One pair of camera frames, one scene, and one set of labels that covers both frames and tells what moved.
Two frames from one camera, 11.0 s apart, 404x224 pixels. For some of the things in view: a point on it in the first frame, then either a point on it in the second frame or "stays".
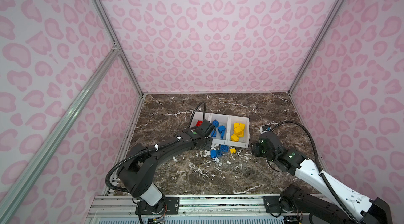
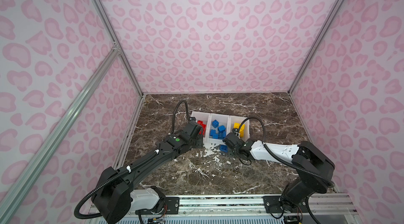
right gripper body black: [260, 151] → [233, 152]
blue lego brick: [221, 128] stays
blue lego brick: [215, 123] stays
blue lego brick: [224, 148] stays
